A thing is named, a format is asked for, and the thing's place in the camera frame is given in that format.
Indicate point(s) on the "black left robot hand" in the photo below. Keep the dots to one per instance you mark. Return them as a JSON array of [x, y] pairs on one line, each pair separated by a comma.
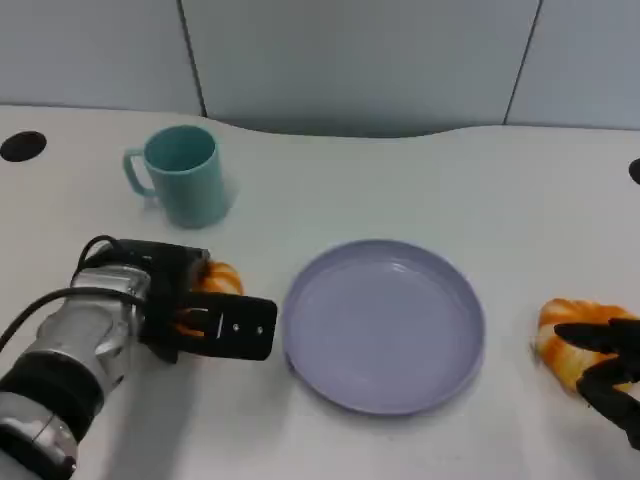
[[240, 330]]

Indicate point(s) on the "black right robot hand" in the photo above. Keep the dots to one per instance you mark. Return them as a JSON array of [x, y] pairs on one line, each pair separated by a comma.
[[615, 390]]

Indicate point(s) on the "orange white toy bread roll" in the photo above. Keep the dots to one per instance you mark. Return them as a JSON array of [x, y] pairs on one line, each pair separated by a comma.
[[222, 280], [570, 311]]

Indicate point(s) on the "lilac plate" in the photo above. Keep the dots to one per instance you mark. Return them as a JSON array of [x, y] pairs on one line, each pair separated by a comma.
[[385, 325]]

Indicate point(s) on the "pale green mug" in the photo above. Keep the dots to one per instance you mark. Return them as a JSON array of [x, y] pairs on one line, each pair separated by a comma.
[[192, 190]]

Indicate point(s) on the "black table grommet hole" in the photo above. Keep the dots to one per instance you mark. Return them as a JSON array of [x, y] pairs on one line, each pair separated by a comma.
[[22, 146], [636, 171]]

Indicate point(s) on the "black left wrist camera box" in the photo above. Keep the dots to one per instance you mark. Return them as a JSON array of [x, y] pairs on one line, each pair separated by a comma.
[[165, 260]]

